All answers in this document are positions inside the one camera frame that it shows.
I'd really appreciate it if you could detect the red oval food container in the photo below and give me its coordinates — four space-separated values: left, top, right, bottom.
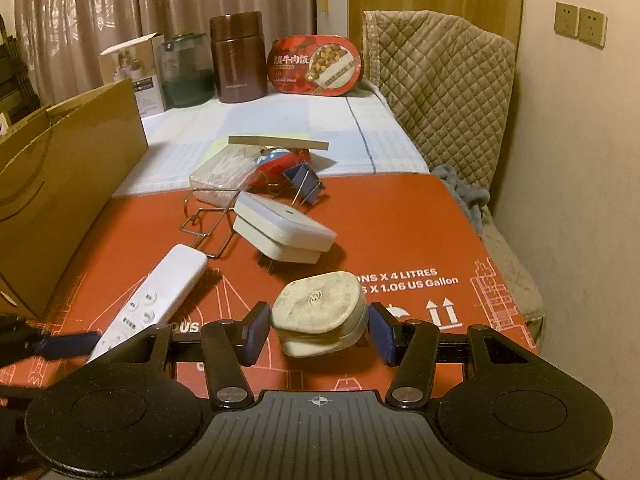
267 33 363 97

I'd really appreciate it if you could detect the white power adapter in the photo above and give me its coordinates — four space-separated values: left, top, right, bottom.
232 191 337 273

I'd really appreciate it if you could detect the glass jar with green lid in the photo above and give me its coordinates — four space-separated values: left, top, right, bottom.
157 32 213 108

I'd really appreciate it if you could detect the white plug adapter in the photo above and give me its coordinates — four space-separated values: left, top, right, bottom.
270 270 370 358

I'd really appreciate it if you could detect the beige quilted cover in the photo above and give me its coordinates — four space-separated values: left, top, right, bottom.
361 9 517 196

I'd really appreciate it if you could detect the red printed cardboard sheet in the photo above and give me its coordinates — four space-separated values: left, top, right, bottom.
0 172 542 401

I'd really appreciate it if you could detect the flat wooden stick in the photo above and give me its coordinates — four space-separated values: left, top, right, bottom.
228 135 331 152

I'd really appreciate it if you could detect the brown patterned curtain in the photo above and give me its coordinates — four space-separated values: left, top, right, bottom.
14 0 317 106

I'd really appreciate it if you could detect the blue-grey cloth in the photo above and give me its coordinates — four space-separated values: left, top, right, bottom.
432 164 493 236

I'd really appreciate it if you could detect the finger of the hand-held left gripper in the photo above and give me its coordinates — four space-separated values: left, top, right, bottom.
0 385 38 408
22 330 102 361

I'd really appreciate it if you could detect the metal wire rack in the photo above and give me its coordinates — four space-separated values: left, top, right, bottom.
180 187 241 260

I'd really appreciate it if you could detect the red round toy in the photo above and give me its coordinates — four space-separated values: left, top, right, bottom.
248 146 313 193

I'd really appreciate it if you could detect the beige wall socket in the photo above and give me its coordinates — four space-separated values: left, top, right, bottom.
578 6 607 48
555 1 581 38

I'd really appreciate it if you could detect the brown thermos flask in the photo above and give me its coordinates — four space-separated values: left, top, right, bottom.
209 11 267 104

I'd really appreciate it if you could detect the white product box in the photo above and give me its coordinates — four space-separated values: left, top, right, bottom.
98 32 167 113

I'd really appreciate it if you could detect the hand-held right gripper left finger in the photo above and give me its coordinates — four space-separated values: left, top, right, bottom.
120 301 272 411

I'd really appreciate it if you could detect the dark slatted rack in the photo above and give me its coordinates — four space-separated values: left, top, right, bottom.
0 15 42 126

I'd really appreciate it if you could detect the brown cardboard box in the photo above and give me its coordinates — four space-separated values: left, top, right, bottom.
0 77 150 321

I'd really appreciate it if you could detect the clear cotton swab box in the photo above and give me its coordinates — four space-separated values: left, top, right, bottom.
189 145 266 198

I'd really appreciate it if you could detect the blue binder clip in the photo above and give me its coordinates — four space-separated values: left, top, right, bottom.
282 161 327 207

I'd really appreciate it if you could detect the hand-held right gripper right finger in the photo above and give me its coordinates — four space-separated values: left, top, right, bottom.
367 302 531 408

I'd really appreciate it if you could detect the white remote control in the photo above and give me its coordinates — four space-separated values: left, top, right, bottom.
86 244 208 365

